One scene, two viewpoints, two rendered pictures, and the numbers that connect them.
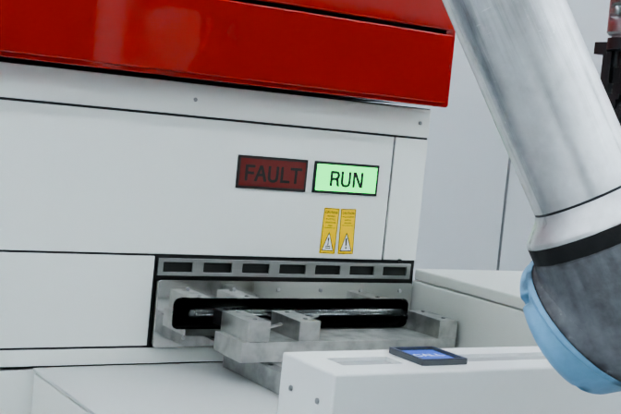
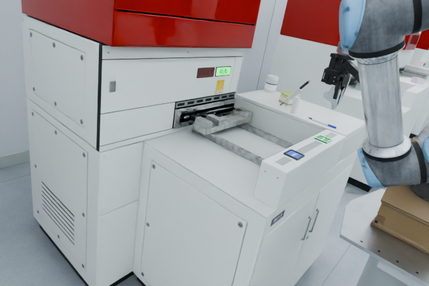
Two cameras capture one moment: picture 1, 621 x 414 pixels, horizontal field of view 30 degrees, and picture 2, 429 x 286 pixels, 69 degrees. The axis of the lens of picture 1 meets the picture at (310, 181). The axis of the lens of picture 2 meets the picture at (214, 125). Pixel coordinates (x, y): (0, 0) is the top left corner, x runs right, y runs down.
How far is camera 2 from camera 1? 62 cm
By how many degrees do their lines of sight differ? 27
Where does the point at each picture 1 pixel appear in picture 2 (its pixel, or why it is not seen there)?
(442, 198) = not seen: hidden behind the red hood
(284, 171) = (209, 71)
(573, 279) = (385, 166)
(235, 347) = (202, 129)
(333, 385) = (285, 175)
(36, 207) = (143, 93)
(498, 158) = not seen: hidden behind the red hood
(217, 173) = (192, 74)
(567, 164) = (392, 136)
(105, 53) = (168, 42)
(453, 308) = (249, 107)
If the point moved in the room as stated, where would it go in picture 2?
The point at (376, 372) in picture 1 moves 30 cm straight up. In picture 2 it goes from (293, 168) to (319, 77)
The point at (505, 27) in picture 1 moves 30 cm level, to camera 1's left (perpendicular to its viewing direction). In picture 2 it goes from (387, 98) to (276, 89)
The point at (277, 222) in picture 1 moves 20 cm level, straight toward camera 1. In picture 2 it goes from (205, 86) to (219, 99)
